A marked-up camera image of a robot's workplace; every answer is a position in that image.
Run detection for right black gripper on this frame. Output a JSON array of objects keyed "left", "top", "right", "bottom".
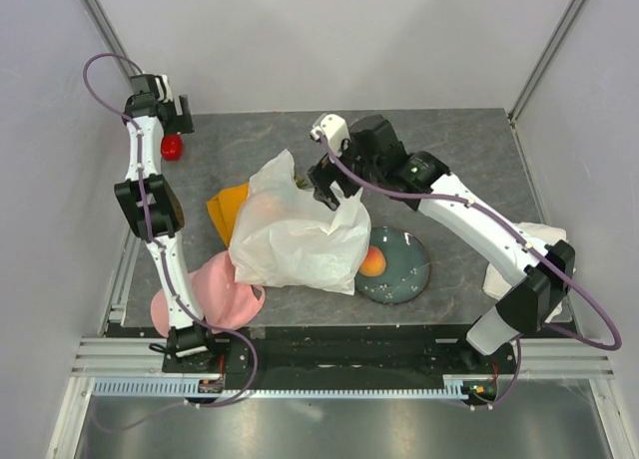
[{"left": 307, "top": 132, "right": 383, "bottom": 212}]

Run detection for fake red bell pepper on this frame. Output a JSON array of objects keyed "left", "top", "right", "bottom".
[{"left": 161, "top": 134, "right": 184, "bottom": 162}]

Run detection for white plastic bag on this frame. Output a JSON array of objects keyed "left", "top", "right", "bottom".
[{"left": 229, "top": 149, "right": 371, "bottom": 295}]

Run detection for fake peach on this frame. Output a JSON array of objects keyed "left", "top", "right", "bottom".
[{"left": 358, "top": 245, "right": 386, "bottom": 277}]

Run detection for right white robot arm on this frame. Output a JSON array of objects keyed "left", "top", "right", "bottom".
[{"left": 308, "top": 114, "right": 575, "bottom": 373}]

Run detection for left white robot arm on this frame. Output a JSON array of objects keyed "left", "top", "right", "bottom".
[{"left": 114, "top": 73, "right": 220, "bottom": 374}]

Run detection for fake fruit green leaves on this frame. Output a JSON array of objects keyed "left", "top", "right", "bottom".
[{"left": 295, "top": 177, "right": 310, "bottom": 190}]

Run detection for orange cloth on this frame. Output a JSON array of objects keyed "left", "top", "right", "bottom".
[{"left": 206, "top": 183, "right": 249, "bottom": 247}]

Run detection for blue ceramic plate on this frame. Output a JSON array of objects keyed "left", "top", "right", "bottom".
[{"left": 354, "top": 227, "right": 430, "bottom": 304}]

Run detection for pink cap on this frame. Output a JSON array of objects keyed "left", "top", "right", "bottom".
[{"left": 150, "top": 251, "right": 268, "bottom": 338}]

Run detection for white folded towel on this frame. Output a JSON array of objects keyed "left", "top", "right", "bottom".
[{"left": 481, "top": 222, "right": 576, "bottom": 325}]

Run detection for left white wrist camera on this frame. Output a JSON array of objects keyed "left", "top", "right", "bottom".
[{"left": 154, "top": 75, "right": 174, "bottom": 103}]

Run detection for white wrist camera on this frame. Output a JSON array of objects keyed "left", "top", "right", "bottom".
[
  {"left": 154, "top": 75, "right": 174, "bottom": 103},
  {"left": 310, "top": 113, "right": 350, "bottom": 156}
]

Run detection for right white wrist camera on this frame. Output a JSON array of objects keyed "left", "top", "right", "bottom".
[{"left": 310, "top": 113, "right": 350, "bottom": 156}]

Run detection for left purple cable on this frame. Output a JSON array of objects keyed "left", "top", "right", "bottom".
[{"left": 82, "top": 53, "right": 260, "bottom": 433}]

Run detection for purple cable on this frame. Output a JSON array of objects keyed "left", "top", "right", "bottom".
[
  {"left": 319, "top": 132, "right": 623, "bottom": 410},
  {"left": 82, "top": 53, "right": 260, "bottom": 433}
]

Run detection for left aluminium frame post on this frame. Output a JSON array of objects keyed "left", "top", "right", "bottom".
[{"left": 80, "top": 0, "right": 137, "bottom": 82}]

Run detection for aluminium frame post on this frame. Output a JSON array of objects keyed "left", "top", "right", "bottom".
[
  {"left": 507, "top": 0, "right": 589, "bottom": 128},
  {"left": 80, "top": 0, "right": 137, "bottom": 82}
]

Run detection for slotted cable duct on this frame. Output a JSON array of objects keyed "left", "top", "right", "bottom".
[{"left": 92, "top": 377, "right": 468, "bottom": 400}]

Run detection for right aluminium frame post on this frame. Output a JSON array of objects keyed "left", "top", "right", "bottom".
[{"left": 507, "top": 0, "right": 589, "bottom": 128}]

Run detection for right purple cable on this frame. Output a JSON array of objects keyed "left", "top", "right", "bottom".
[{"left": 319, "top": 132, "right": 623, "bottom": 410}]

